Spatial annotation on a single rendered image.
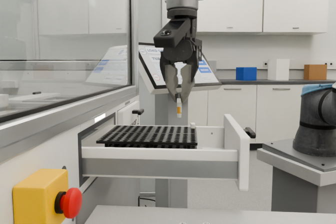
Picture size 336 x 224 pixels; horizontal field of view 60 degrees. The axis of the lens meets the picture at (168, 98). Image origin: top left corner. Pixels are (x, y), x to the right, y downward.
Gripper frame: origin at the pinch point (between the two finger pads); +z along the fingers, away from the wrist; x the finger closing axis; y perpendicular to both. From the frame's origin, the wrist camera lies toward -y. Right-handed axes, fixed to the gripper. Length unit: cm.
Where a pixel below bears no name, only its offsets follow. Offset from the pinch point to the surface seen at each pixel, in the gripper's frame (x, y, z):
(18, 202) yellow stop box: 6.7, -38.9, 10.0
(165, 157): -1.4, -10.9, 11.2
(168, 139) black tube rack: 0.6, -4.7, 9.2
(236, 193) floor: 14, 178, 99
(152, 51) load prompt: 45, 79, -16
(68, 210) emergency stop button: 1.7, -35.5, 11.6
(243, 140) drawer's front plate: -16.4, -7.9, 6.9
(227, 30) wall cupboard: 57, 335, -58
